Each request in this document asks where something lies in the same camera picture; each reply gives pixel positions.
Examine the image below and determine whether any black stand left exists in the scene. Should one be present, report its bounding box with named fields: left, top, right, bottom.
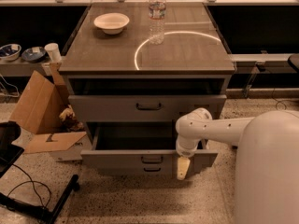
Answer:
left=0, top=121, right=79, bottom=224

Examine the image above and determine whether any metal shelf rail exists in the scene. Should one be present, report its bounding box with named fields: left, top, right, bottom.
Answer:
left=230, top=53, right=292, bottom=67

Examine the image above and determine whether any white paper cup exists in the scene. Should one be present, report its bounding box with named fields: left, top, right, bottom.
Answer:
left=44, top=43, right=62, bottom=63

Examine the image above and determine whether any black cable on floor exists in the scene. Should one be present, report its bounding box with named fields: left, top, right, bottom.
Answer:
left=7, top=162, right=52, bottom=209

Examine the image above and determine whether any grey top drawer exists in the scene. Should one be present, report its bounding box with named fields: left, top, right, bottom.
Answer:
left=69, top=95, right=226, bottom=122

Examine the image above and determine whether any blue patterned bowl right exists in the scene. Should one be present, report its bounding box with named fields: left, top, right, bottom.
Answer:
left=21, top=47, right=46, bottom=63

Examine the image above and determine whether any blue patterned bowl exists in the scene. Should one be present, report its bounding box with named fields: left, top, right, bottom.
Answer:
left=0, top=44, right=21, bottom=62
left=21, top=47, right=46, bottom=63

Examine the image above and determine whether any grey drawer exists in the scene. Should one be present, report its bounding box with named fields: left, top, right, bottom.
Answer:
left=69, top=95, right=226, bottom=122
left=101, top=166, right=172, bottom=175
left=80, top=121, right=219, bottom=176

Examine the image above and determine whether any blue patterned bowl left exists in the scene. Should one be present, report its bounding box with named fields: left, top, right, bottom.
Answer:
left=0, top=44, right=21, bottom=62

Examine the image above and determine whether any white bowl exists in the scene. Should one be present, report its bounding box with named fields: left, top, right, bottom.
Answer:
left=93, top=13, right=130, bottom=35

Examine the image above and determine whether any grey bottom drawer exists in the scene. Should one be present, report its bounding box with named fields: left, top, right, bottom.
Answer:
left=101, top=166, right=172, bottom=175

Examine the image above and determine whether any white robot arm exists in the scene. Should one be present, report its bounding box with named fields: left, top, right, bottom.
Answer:
left=176, top=108, right=299, bottom=224

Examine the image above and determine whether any grey drawer cabinet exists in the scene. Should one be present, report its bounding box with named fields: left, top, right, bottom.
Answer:
left=58, top=2, right=236, bottom=176

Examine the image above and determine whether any clear plastic water bottle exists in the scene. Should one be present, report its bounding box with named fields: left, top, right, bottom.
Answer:
left=149, top=0, right=166, bottom=45

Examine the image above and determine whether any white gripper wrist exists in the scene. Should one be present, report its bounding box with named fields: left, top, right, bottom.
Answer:
left=176, top=138, right=199, bottom=180

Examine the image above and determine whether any stuffed toy in box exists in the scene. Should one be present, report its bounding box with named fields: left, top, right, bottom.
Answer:
left=59, top=105, right=84, bottom=132

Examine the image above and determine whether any open cardboard box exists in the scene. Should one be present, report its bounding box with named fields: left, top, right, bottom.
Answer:
left=10, top=71, right=92, bottom=161

